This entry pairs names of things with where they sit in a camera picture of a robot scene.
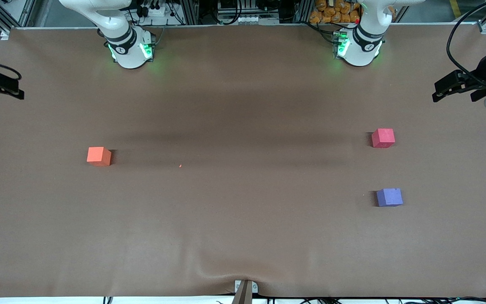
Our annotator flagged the pile of orange toys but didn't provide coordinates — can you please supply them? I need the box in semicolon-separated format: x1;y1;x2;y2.
309;0;362;24

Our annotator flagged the orange foam block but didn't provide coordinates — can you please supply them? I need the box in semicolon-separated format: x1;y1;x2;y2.
86;147;112;167

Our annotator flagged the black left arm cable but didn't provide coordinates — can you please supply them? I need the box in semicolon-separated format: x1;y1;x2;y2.
446;0;486;85

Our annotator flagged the red foam block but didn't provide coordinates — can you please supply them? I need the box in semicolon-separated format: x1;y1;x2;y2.
371;128;395;149

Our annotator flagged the brown table mat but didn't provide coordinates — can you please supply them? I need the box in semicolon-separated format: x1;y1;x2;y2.
0;23;486;298

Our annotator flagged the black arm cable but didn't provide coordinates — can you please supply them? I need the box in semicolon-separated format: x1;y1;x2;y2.
446;0;486;85
0;62;22;81

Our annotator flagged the purple foam block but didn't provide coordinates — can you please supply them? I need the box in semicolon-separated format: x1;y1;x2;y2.
376;188;404;207

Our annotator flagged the white power strip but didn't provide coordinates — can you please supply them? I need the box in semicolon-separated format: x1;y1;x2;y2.
138;3;173;18

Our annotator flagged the silver table clamp bracket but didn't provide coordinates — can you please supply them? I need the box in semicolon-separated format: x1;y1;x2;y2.
231;279;259;304

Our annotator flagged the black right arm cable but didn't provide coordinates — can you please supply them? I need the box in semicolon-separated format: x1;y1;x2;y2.
0;62;22;81

